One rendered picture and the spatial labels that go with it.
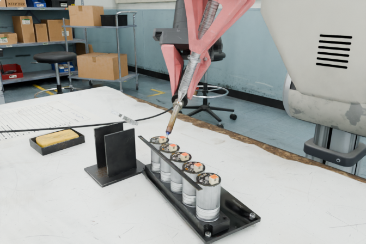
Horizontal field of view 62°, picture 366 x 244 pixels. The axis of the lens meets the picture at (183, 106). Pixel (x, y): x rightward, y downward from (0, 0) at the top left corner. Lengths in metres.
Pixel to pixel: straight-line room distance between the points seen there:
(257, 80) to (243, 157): 2.94
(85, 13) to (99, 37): 1.58
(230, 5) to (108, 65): 3.41
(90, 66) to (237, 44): 1.74
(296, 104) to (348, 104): 0.11
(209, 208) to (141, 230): 0.08
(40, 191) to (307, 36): 0.55
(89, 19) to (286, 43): 3.23
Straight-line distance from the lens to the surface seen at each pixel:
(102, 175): 0.45
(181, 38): 0.46
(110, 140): 0.42
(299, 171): 0.48
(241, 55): 3.52
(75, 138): 0.56
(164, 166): 0.38
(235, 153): 0.51
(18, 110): 0.81
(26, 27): 4.51
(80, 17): 3.83
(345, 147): 0.74
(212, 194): 0.31
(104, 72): 3.73
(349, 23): 0.64
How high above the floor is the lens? 0.97
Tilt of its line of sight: 17 degrees down
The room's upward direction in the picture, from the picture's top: straight up
